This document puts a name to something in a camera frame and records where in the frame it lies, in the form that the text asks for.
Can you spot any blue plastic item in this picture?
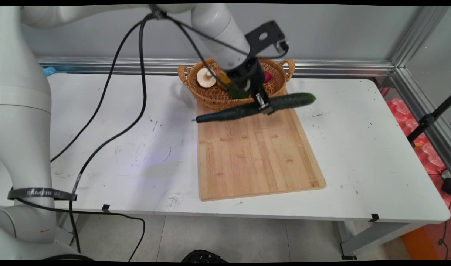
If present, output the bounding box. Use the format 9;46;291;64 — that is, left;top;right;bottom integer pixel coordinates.
44;66;68;77

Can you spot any slanted aluminium frame rail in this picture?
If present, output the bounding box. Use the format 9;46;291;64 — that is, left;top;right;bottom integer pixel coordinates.
390;5;451;171

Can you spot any orange box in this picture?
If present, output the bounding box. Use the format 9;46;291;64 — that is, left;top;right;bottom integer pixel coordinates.
401;221;451;261

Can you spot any white mushroom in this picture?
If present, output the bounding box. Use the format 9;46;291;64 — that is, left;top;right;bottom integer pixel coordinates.
196;68;217;88

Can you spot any black tripod stand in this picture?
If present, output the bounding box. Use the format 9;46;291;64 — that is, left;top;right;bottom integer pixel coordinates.
407;95;451;149

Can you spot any dark green cucumber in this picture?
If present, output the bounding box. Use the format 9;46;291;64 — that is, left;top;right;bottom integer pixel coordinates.
194;92;317;124

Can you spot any black round floor object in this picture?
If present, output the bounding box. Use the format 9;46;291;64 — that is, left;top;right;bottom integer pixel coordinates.
181;249;228;263

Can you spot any woven wicker basket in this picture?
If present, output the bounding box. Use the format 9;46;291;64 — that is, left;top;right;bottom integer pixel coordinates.
178;57;296;111

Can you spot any pink foam packing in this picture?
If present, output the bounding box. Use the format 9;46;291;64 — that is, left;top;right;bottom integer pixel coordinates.
386;98;448;176

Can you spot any thin black cable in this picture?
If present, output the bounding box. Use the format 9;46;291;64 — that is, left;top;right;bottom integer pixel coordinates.
50;18;149;163

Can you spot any small black device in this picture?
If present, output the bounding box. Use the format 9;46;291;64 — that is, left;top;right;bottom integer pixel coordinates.
441;169;451;196

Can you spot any black floor cable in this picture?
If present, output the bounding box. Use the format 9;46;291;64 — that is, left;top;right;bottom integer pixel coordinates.
14;198;146;261

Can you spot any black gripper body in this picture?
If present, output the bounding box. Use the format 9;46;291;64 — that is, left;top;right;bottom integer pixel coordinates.
225;57;267;93

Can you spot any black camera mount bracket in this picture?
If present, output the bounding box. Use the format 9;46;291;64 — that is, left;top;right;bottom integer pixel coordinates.
245;20;287;57

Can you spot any black camera cable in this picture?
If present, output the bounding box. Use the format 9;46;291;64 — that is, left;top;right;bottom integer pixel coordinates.
157;10;289;60

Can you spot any green leafy vegetable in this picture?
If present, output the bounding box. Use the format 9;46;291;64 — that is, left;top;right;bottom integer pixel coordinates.
229;86;250;100

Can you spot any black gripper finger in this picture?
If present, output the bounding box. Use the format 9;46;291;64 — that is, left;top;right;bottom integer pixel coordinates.
254;91;275;115

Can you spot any thick black cable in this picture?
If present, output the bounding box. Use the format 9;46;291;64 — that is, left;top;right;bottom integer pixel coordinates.
68;13;154;255

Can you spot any grey table leg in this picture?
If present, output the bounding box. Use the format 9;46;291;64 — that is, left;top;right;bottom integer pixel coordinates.
338;220;430;260

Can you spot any black printed strap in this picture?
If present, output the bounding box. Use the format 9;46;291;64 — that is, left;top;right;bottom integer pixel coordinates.
7;187;78;202

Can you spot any bamboo cutting board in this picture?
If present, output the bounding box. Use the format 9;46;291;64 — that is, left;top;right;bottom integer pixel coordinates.
196;88;326;202

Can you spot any horizontal aluminium frame rail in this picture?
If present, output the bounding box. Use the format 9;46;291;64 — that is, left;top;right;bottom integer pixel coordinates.
36;56;396;78

